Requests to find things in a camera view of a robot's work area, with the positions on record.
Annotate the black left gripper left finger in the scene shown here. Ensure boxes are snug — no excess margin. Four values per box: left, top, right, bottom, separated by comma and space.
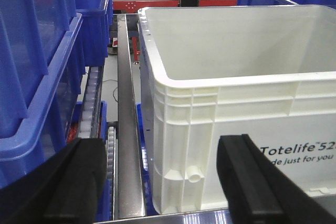
1, 138, 107, 223

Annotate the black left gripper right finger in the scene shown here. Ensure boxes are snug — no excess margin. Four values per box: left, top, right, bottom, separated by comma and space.
216, 134, 335, 223

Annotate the white Totelife plastic crate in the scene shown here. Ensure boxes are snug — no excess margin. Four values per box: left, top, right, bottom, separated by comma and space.
139, 5, 335, 214

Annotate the white roller track left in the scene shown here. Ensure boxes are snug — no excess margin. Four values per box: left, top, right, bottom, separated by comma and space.
77, 66, 103, 138

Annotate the blue storage bin left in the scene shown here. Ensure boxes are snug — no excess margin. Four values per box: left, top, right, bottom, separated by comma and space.
1, 13, 85, 188

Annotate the blue stacked bin top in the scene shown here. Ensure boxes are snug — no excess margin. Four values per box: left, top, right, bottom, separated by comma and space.
1, 0, 76, 138

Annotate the red metal beam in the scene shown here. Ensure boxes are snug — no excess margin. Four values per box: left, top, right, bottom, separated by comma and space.
113, 0, 237, 14

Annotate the blue bin far left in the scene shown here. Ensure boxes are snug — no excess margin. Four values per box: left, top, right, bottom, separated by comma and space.
75, 0, 113, 67

